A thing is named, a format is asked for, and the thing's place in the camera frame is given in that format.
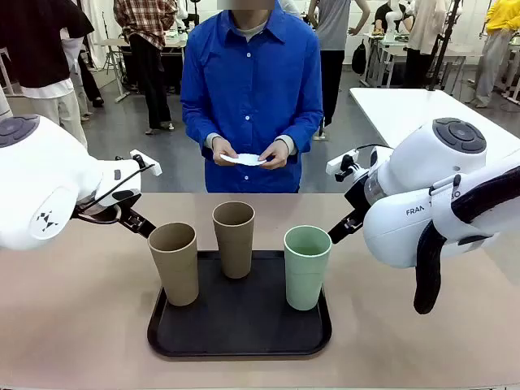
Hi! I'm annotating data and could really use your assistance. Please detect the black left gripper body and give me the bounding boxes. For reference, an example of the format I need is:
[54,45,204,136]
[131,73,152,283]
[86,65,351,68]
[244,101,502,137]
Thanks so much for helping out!
[91,187,142,223]

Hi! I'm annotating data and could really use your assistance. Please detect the person's left forearm blue sleeve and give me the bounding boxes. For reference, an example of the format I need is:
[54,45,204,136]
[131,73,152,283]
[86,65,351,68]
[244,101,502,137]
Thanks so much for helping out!
[279,101,324,158]

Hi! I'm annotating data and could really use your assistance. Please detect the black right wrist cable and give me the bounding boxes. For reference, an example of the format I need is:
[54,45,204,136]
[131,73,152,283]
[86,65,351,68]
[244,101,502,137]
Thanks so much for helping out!
[355,143,393,155]

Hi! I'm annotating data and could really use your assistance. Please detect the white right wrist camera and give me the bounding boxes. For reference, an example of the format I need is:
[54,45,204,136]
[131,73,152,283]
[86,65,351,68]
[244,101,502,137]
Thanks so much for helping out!
[326,149,362,183]

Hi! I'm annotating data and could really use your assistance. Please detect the black cable sleeve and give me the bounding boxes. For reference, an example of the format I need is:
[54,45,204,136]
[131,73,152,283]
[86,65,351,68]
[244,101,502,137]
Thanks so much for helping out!
[413,165,520,316]

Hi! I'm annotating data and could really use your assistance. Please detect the brown plastic cup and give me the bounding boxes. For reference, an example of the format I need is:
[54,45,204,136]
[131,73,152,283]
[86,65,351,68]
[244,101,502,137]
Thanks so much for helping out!
[211,201,256,280]
[147,222,200,307]

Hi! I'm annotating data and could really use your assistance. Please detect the person in blue shirt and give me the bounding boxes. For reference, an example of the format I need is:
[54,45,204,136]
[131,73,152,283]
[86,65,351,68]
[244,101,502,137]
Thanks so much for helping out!
[180,0,324,194]

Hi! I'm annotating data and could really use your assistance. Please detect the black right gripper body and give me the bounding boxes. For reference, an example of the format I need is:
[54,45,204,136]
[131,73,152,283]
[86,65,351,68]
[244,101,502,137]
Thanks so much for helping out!
[344,177,373,216]

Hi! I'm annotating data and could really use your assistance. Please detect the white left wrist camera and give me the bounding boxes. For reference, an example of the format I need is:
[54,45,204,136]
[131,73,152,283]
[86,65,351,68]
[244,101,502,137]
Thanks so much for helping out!
[129,149,163,176]

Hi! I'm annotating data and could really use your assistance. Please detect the black tripod pole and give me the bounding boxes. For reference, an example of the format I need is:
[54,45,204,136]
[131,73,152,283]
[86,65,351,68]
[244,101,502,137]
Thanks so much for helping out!
[426,0,464,93]

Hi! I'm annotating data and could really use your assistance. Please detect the white work table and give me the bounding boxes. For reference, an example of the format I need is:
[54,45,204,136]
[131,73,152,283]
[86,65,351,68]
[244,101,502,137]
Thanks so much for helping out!
[365,34,488,89]

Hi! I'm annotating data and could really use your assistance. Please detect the pale green plastic cup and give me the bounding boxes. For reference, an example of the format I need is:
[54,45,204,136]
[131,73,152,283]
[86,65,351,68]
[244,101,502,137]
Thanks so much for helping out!
[283,226,332,312]

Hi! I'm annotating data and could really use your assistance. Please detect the person in grey t-shirt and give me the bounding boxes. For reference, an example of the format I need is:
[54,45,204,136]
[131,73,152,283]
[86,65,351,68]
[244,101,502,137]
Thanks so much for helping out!
[308,0,371,127]

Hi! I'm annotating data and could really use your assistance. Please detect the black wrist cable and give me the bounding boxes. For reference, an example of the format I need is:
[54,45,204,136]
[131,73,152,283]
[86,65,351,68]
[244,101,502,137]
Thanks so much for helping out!
[355,143,393,155]
[72,156,156,225]

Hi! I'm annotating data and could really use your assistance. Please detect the person's left hand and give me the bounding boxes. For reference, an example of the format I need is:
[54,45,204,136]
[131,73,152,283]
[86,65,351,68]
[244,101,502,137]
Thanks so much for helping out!
[258,140,290,171]

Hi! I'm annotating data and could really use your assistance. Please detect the black backpack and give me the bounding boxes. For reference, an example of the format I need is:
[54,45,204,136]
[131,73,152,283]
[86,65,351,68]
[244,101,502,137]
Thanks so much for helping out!
[351,40,369,76]

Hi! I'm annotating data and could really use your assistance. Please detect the person in black top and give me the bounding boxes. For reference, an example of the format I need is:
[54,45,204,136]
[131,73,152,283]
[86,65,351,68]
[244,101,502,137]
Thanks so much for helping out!
[0,0,95,150]

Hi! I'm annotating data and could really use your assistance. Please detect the white folding table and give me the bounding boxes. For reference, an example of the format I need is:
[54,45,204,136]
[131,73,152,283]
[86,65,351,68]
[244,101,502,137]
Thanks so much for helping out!
[97,38,188,102]

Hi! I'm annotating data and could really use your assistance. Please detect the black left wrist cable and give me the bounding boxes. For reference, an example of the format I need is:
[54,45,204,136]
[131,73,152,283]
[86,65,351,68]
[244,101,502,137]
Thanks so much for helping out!
[72,156,156,225]

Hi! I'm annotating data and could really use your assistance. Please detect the person in yellow top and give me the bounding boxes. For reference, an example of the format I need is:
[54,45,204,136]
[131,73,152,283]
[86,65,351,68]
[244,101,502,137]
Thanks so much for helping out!
[473,0,520,109]

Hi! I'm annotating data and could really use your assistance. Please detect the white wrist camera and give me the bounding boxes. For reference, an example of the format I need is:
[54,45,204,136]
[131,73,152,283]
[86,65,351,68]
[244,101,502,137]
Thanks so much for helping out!
[326,149,362,183]
[129,149,163,176]

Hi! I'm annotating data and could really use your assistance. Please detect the person's right hand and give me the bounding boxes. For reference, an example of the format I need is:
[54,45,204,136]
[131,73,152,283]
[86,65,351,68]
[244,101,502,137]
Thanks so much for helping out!
[210,136,241,167]

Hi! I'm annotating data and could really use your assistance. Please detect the person in beige shirt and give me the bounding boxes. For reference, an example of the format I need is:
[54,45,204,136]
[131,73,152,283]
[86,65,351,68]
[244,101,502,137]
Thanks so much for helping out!
[401,0,452,89]

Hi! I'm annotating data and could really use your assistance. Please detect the person in plaid shirt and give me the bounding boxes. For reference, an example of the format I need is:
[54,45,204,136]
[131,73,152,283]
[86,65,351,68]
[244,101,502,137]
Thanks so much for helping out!
[113,0,180,135]

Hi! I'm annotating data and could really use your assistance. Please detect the person in black t-shirt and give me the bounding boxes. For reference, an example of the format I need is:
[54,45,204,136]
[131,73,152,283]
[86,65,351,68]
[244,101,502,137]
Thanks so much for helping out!
[373,2,407,36]

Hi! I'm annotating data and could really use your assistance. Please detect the person's right forearm blue sleeve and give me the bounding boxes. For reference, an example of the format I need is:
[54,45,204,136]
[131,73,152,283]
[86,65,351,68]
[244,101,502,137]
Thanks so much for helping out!
[181,101,223,152]

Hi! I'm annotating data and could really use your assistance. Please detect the black plastic tray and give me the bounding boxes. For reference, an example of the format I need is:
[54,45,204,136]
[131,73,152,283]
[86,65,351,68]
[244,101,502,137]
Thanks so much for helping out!
[146,249,333,358]

